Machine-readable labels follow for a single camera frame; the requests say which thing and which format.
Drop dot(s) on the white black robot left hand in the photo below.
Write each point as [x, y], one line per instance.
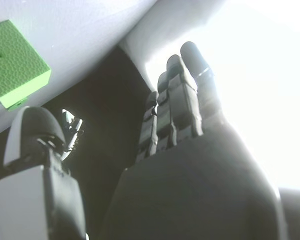
[190, 190]

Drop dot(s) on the green cube block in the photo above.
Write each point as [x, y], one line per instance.
[12, 65]

